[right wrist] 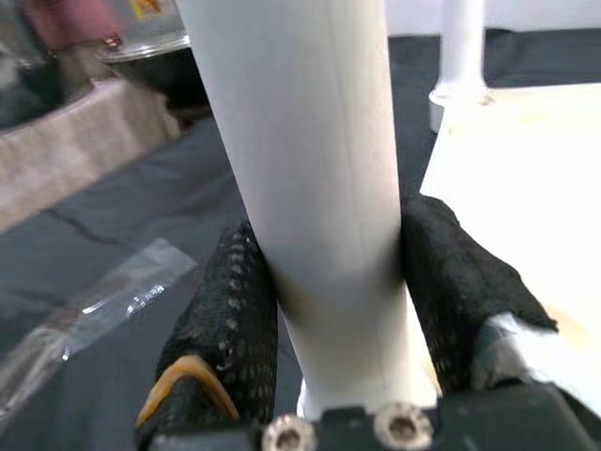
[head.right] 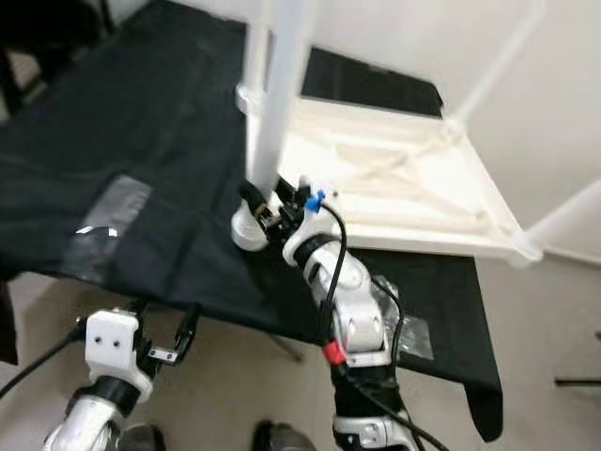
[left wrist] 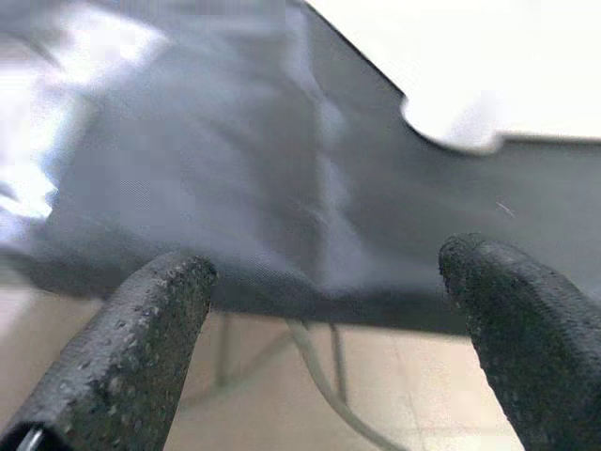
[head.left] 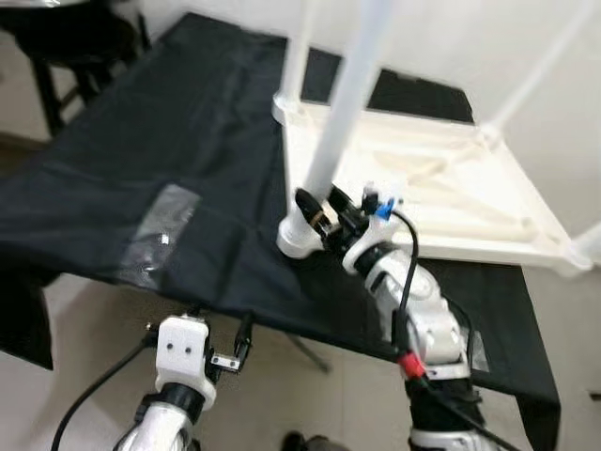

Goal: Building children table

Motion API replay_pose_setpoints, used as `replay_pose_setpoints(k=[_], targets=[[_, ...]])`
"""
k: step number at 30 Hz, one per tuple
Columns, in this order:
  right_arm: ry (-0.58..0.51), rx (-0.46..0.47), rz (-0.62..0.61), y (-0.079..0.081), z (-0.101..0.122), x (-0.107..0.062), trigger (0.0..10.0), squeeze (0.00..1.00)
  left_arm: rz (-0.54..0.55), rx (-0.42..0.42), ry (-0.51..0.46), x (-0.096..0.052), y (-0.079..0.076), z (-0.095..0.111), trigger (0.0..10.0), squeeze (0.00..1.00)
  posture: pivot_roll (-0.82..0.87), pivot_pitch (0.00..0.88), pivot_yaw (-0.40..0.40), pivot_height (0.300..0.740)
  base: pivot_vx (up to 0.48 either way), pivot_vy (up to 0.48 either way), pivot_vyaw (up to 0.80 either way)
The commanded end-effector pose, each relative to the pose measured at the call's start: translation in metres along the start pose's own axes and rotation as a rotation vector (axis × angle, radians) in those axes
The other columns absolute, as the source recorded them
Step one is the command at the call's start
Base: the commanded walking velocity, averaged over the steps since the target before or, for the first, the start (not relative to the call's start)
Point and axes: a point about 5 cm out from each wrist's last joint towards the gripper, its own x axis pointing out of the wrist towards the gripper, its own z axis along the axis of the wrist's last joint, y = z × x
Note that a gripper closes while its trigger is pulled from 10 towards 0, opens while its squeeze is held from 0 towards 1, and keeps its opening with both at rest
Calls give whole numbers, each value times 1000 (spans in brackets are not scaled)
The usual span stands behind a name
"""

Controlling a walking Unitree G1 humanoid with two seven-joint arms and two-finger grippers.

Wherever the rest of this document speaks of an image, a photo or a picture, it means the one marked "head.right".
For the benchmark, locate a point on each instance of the white plastic table top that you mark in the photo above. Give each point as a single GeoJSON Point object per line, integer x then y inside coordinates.
{"type": "Point", "coordinates": [404, 178]}

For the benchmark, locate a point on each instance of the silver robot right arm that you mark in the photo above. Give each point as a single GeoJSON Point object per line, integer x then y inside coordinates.
{"type": "Point", "coordinates": [357, 310]}

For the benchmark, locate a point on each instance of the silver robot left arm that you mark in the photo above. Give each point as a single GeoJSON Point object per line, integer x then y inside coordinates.
{"type": "Point", "coordinates": [99, 423]}

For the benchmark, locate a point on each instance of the clear tape patch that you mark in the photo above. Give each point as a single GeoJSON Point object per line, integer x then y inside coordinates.
{"type": "Point", "coordinates": [108, 225]}
{"type": "Point", "coordinates": [404, 324]}

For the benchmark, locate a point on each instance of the grey robot left foot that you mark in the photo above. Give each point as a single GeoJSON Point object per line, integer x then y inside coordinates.
{"type": "Point", "coordinates": [143, 440]}

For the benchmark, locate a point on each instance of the grey robot foot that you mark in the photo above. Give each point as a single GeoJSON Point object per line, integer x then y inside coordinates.
{"type": "Point", "coordinates": [143, 440]}
{"type": "Point", "coordinates": [286, 440]}

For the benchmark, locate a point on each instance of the grey robot right foot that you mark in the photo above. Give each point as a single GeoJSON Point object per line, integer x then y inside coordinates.
{"type": "Point", "coordinates": [286, 440]}

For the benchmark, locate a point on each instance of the black cloth cover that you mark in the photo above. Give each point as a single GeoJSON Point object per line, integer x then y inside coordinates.
{"type": "Point", "coordinates": [131, 113]}

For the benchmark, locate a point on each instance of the black tripod stand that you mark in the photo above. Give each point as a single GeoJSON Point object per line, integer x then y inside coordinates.
{"type": "Point", "coordinates": [577, 381]}

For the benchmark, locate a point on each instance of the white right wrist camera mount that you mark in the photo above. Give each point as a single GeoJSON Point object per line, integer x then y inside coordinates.
{"type": "Point", "coordinates": [315, 240]}

